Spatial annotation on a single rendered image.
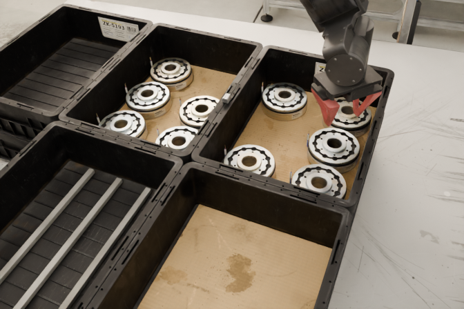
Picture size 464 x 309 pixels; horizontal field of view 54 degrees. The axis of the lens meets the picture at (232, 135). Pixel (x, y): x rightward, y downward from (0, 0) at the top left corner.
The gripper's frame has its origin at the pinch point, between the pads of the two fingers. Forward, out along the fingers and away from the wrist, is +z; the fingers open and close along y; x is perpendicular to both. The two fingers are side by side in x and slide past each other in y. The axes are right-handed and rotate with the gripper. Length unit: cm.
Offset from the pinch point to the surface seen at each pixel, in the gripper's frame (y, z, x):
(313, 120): 1.7, 11.6, 12.3
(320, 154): -3.7, 8.8, 0.2
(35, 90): -56, 10, 51
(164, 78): -25.4, 7.8, 37.4
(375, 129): 4.8, 1.9, -4.0
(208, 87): -15.7, 11.0, 33.6
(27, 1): -72, 89, 286
